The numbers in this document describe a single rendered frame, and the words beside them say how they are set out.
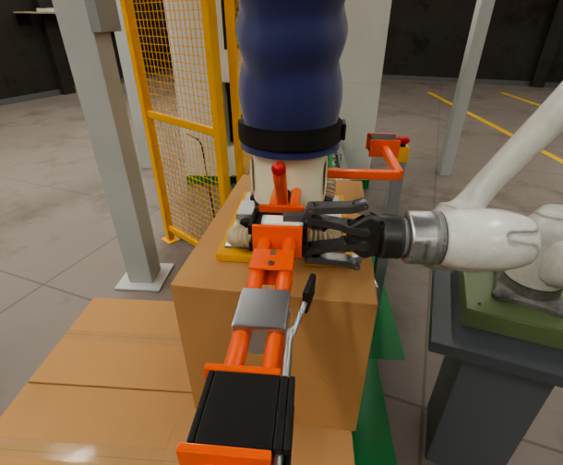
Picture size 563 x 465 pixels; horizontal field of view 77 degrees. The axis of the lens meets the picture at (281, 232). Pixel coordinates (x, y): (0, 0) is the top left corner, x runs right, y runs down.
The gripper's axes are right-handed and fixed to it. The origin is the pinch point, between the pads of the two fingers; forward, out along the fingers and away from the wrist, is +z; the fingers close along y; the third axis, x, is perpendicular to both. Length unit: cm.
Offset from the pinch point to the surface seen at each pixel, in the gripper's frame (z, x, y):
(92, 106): 105, 127, 6
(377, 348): -46, 83, 120
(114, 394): 51, 11, 65
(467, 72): -159, 342, 12
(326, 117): -7.4, 18.5, -15.2
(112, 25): 90, 136, -30
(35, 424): 69, 0, 65
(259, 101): 5.3, 17.0, -18.4
